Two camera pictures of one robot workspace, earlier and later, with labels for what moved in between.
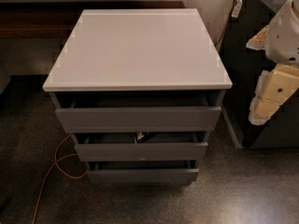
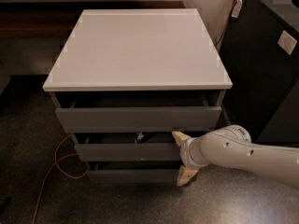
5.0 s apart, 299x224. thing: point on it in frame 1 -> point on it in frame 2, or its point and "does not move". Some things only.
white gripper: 284,40 -> 186,153
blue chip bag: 139,135 does not move
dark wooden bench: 55,20 does not move
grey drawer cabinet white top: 139,91 does not move
